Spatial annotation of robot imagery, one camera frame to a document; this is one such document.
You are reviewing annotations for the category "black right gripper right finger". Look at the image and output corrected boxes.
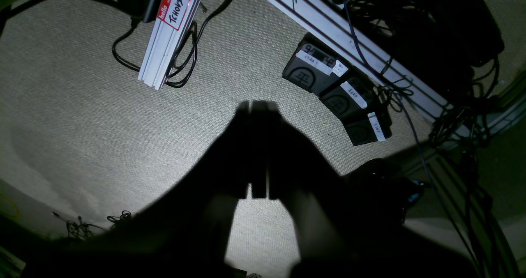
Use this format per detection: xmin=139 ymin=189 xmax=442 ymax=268
xmin=251 ymin=101 xmax=411 ymax=278

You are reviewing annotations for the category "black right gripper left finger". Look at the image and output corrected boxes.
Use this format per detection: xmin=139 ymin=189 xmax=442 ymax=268
xmin=104 ymin=101 xmax=249 ymax=278

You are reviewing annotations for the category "black foot pedal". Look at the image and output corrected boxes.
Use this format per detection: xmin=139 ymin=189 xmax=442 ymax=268
xmin=343 ymin=111 xmax=392 ymax=146
xmin=282 ymin=33 xmax=351 ymax=96
xmin=319 ymin=77 xmax=380 ymax=122

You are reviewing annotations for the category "long white aluminium rail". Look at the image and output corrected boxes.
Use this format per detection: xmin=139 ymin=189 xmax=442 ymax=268
xmin=251 ymin=0 xmax=526 ymax=136

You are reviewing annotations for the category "black cable on carpet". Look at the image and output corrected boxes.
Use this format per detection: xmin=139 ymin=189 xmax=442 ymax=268
xmin=112 ymin=0 xmax=255 ymax=89

